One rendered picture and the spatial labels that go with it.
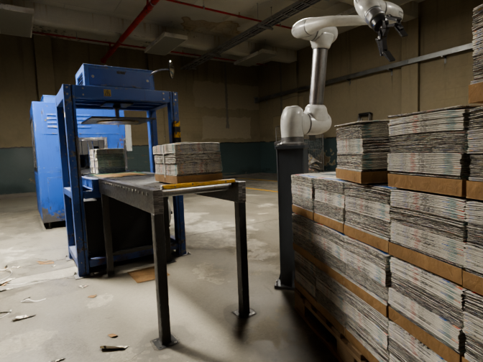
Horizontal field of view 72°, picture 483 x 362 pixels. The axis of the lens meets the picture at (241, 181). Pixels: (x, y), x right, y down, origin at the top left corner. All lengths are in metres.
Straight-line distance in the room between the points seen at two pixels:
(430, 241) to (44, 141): 4.84
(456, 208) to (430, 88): 7.93
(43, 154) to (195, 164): 3.59
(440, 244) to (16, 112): 10.10
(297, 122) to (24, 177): 8.87
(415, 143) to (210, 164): 1.16
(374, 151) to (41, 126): 4.60
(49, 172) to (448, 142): 4.86
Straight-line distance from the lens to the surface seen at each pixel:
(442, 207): 1.06
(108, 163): 3.74
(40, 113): 5.29
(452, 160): 1.02
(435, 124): 1.08
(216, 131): 12.00
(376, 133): 1.32
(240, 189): 1.91
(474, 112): 0.99
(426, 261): 1.13
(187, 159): 1.88
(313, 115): 2.41
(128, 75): 3.24
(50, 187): 5.27
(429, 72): 8.98
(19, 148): 10.39
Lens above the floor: 0.97
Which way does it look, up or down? 5 degrees down
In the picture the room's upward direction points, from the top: 2 degrees counter-clockwise
